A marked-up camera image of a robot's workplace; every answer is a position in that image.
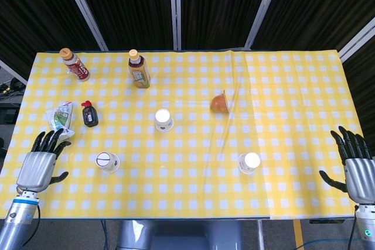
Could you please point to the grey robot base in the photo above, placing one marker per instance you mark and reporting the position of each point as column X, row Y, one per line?
column 175, row 235

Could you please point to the metal table leg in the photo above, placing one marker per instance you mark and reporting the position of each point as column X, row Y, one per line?
column 260, row 235

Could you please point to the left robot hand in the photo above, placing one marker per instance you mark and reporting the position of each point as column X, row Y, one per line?
column 36, row 168

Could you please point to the yellow checkered tablecloth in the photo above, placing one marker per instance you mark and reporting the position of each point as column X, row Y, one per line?
column 187, row 179

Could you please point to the yellow tea bottle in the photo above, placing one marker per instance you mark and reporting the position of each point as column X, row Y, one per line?
column 138, row 71

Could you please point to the small black sauce bottle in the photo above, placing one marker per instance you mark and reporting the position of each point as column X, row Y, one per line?
column 90, row 116

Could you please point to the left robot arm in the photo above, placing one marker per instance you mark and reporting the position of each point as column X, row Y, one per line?
column 14, row 220

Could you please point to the red coffee bottle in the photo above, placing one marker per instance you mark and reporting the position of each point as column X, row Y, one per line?
column 76, row 67

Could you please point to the white green snack packet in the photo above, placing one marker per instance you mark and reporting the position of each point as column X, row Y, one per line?
column 60, row 115

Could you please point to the white plastic cup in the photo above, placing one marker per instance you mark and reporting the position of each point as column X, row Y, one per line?
column 249, row 163
column 163, row 119

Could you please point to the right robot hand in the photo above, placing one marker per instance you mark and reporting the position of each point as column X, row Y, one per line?
column 360, row 176

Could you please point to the silver aluminium frame bar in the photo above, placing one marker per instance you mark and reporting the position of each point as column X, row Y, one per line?
column 85, row 13
column 263, row 10
column 175, row 10
column 11, row 71
column 357, row 42

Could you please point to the orange jelly cup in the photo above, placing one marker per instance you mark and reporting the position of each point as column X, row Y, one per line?
column 219, row 104

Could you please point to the paper cup with line mark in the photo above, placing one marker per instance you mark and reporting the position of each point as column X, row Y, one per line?
column 107, row 162

